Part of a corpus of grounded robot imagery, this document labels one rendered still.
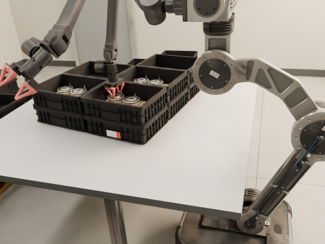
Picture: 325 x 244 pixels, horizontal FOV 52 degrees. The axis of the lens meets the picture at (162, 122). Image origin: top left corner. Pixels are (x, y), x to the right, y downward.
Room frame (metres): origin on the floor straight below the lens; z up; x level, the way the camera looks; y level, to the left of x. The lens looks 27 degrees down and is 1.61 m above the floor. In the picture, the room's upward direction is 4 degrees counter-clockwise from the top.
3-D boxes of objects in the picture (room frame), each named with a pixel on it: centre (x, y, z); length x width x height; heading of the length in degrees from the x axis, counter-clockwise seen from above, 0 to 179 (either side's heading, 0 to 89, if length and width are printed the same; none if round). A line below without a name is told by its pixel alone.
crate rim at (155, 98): (1.73, 0.21, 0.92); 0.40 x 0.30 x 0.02; 61
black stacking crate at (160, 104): (1.73, 0.21, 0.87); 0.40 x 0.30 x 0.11; 61
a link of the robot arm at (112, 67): (1.85, 0.28, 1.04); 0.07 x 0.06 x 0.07; 72
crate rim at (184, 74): (2.00, 0.06, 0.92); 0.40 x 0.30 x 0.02; 61
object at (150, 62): (2.26, -0.08, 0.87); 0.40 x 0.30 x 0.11; 61
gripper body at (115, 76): (1.84, 0.27, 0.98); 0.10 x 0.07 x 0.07; 146
